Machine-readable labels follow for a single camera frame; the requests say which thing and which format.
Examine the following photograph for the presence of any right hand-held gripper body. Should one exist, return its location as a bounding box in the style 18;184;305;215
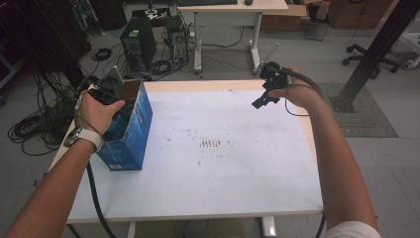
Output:
259;61;291;92

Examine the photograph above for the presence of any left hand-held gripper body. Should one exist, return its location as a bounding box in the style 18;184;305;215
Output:
86;76;123;106

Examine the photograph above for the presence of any blue cardboard box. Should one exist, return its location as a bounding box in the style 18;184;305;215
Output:
95;78;154;172

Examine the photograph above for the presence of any person's left hand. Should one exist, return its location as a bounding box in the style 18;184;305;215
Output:
74;88;127;135

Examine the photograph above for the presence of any person's right hand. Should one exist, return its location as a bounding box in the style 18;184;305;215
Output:
267;66;323;112

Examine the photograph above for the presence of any wristwatch with white band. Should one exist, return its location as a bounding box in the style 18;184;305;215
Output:
63;127;104;153

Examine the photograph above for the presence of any large black computer tower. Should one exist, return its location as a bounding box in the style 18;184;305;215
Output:
119;15;158;72

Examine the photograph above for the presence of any brown cardboard box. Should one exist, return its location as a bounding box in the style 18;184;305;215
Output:
261;4;309;33

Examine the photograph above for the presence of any light wooden table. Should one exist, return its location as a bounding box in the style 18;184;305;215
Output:
49;78;326;238

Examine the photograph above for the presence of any white table mat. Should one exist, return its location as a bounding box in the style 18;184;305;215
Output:
65;89;325;224

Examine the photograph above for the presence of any small black computer tower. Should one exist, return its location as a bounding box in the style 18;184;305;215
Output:
165;28;190;65

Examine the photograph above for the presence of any white desk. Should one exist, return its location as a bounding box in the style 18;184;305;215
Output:
176;0;289;74

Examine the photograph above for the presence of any dark curtain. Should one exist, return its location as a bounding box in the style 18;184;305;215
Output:
0;0;92;87

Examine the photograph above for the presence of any black office chair base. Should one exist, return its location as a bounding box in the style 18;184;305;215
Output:
342;44;402;74

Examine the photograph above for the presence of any grey floor mat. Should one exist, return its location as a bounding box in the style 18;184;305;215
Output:
321;82;399;139

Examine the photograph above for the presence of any black keyboard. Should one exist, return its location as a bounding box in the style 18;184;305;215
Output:
176;0;239;8

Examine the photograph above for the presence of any black metal pillar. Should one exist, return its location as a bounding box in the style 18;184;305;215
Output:
331;0;420;113

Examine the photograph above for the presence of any brown wooden cabinet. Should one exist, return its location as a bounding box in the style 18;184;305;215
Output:
326;0;397;30

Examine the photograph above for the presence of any person's white sleeve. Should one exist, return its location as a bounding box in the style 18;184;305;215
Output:
323;220;381;238

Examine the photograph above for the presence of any thin black right gripper wire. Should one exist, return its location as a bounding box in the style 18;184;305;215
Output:
284;83;312;117

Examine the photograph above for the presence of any thick black right gripper cable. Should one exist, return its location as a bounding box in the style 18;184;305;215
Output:
278;67;327;238

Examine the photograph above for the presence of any thick black gripper cable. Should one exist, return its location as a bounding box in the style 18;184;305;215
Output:
86;162;117;238
278;67;327;238

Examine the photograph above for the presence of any coiled black cable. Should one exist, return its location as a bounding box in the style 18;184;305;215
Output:
90;48;113;62

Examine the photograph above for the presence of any bundle of black floor cables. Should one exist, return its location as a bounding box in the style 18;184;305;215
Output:
7;70;78;157

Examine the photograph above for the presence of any thick black left gripper cable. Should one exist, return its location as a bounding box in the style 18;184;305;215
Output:
86;162;117;238

